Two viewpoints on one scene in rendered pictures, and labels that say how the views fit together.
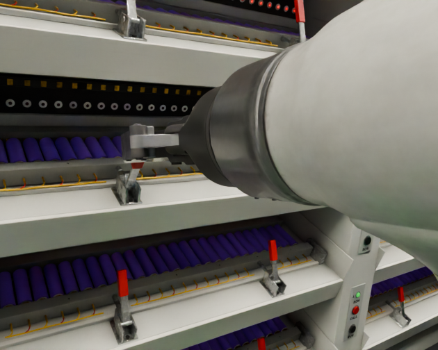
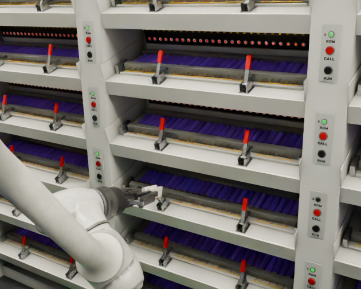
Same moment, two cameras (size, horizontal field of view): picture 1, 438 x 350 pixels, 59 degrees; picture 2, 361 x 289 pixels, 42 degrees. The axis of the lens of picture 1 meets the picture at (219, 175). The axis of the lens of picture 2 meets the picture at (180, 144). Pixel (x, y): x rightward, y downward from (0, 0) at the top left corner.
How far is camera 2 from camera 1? 119 cm
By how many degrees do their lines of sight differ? 64
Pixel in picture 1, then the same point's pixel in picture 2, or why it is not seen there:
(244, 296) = (222, 281)
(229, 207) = (201, 229)
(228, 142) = not seen: hidden behind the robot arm
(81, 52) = (141, 153)
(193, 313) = (193, 273)
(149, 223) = (167, 221)
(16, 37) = (124, 148)
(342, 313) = not seen: outside the picture
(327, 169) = not seen: hidden behind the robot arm
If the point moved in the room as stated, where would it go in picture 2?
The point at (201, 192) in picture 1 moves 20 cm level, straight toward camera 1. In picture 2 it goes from (192, 216) to (128, 232)
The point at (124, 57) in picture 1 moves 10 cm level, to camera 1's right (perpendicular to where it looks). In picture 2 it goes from (153, 156) to (167, 167)
